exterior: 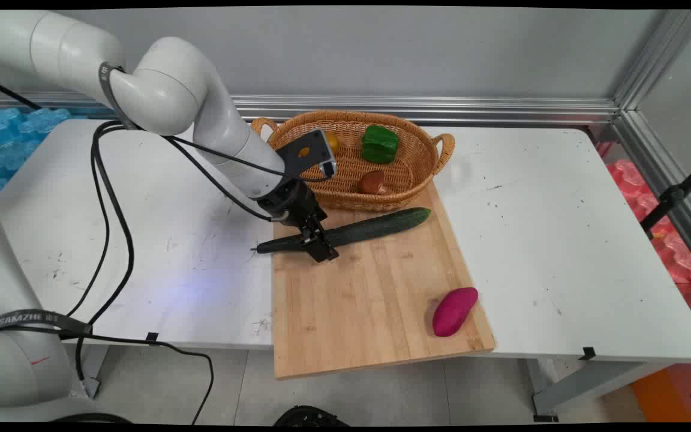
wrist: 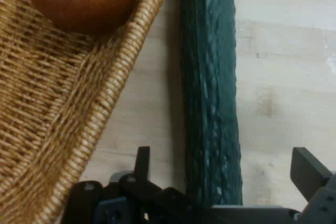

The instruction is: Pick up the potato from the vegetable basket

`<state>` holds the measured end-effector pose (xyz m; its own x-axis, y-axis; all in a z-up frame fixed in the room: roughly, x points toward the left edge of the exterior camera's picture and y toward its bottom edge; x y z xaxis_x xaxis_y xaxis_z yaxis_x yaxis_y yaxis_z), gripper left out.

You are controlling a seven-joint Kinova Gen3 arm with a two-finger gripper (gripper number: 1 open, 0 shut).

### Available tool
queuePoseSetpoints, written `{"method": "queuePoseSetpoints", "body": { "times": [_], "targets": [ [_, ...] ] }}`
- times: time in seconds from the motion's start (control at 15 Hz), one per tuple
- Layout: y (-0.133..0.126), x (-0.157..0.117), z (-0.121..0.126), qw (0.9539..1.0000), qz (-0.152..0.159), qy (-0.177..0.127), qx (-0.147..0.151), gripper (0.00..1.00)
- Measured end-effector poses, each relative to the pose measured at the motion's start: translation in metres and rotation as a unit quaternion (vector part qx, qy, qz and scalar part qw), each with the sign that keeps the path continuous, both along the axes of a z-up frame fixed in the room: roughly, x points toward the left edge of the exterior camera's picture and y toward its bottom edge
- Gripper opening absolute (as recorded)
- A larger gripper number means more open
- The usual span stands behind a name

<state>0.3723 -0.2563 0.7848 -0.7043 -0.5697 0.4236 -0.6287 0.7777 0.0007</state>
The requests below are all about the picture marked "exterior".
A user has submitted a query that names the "purple sweet potato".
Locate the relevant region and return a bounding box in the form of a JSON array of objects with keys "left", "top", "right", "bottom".
[{"left": 431, "top": 287, "right": 479, "bottom": 338}]

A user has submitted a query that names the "orange floor sheet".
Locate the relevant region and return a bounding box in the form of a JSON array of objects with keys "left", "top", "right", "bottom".
[{"left": 630, "top": 359, "right": 691, "bottom": 424}]

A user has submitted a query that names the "black floor cable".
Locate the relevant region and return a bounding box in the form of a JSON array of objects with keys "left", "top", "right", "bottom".
[{"left": 58, "top": 333, "right": 215, "bottom": 424}]

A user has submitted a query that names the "blue foam padding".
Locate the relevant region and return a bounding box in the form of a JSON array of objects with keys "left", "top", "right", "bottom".
[{"left": 0, "top": 106, "right": 74, "bottom": 199}]

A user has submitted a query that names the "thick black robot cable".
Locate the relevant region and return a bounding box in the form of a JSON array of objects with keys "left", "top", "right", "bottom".
[{"left": 74, "top": 120, "right": 275, "bottom": 385}]

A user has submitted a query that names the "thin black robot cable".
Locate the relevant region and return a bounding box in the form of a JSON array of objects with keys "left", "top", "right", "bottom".
[{"left": 66, "top": 123, "right": 338, "bottom": 318}]

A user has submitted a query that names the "black background cable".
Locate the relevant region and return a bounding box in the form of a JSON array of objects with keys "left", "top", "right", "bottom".
[{"left": 0, "top": 74, "right": 42, "bottom": 111}]

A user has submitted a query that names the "red foam padding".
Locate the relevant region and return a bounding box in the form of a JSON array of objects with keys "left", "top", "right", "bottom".
[{"left": 596, "top": 140, "right": 691, "bottom": 337}]

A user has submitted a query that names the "green bell pepper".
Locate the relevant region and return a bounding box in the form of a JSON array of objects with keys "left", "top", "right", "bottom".
[{"left": 360, "top": 125, "right": 400, "bottom": 165}]

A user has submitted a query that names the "grey table leg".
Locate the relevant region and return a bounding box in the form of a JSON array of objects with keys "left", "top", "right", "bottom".
[
  {"left": 525, "top": 358, "right": 677, "bottom": 423},
  {"left": 71, "top": 344, "right": 110, "bottom": 400}
]

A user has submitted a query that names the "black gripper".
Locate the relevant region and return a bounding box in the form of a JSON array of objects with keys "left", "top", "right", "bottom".
[{"left": 259, "top": 179, "right": 341, "bottom": 263}]

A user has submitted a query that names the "bamboo cutting board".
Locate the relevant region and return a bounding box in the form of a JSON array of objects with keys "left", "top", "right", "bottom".
[{"left": 271, "top": 180, "right": 497, "bottom": 380}]

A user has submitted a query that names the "black tripod stand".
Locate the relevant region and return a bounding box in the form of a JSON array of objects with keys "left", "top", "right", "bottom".
[{"left": 639, "top": 154, "right": 691, "bottom": 241}]

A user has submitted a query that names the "aluminium frame rail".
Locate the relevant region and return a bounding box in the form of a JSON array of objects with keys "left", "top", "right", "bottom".
[{"left": 0, "top": 9, "right": 691, "bottom": 281}]

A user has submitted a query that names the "black round object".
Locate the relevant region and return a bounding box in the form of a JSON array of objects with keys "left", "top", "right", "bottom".
[{"left": 273, "top": 405, "right": 350, "bottom": 427}]

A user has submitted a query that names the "woven wicker basket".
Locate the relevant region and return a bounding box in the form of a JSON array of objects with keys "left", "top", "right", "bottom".
[{"left": 251, "top": 110, "right": 456, "bottom": 212}]

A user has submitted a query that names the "grey SAMZHE velcro strap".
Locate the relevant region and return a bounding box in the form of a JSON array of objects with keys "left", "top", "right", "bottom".
[{"left": 0, "top": 308, "right": 94, "bottom": 338}]

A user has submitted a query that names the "brown mushroom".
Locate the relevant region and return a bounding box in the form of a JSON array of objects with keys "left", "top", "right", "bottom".
[{"left": 356, "top": 170, "right": 390, "bottom": 196}]

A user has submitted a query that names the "long dark green cucumber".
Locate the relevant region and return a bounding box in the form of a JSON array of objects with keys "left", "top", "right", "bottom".
[{"left": 251, "top": 207, "right": 432, "bottom": 255}]

